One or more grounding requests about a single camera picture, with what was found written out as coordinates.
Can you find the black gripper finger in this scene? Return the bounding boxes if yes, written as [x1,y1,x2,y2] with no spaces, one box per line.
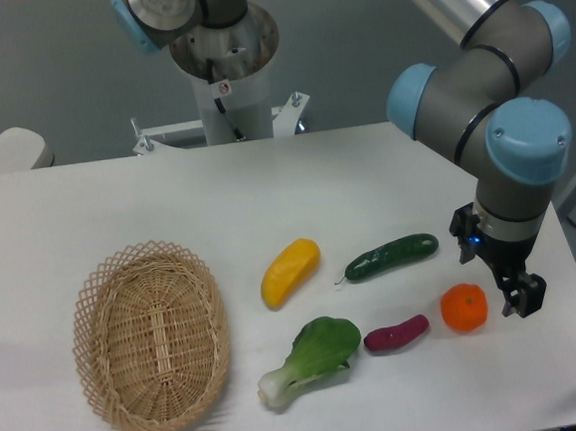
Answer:
[449,203,480,265]
[497,272,547,318]

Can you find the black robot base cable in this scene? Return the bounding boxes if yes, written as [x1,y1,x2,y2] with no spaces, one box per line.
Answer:
[204,54,247,145]

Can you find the woven wicker basket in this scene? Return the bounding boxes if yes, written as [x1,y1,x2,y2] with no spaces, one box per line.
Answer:
[73,240,231,431]

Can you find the orange tangerine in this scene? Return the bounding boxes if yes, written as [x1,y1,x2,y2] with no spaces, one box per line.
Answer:
[440,284,488,332]

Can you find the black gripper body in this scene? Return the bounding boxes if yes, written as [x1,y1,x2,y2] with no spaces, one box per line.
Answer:
[471,230,540,293]

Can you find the purple sweet potato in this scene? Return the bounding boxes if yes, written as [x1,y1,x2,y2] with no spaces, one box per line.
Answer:
[363,314,430,352]

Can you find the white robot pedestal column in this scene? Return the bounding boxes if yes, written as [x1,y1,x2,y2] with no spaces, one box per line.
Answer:
[169,3,280,122]

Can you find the green bok choy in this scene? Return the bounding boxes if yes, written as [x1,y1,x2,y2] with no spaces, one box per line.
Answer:
[257,317,361,408]

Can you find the white chair armrest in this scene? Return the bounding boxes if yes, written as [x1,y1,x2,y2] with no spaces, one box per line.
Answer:
[0,127,55,174]

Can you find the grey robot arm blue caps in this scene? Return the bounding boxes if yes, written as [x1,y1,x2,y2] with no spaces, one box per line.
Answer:
[110,0,572,317]

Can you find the green cucumber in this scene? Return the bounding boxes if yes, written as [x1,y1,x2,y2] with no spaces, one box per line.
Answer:
[334,233,439,287]

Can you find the yellow mango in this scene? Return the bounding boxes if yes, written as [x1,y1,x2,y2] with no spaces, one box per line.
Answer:
[261,238,321,311]

